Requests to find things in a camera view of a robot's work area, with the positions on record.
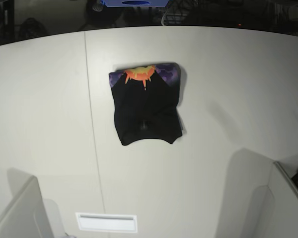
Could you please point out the black T-shirt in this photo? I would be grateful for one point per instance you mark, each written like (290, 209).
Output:
(145, 102)

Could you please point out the blue box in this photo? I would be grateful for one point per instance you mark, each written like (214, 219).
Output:
(140, 3)

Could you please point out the grey partition left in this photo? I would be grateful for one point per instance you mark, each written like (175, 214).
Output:
(25, 216)

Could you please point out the grey partition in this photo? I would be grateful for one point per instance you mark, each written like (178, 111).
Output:
(25, 216)
(284, 219)

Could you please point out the grey partition right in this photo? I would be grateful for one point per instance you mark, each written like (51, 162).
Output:
(284, 219)

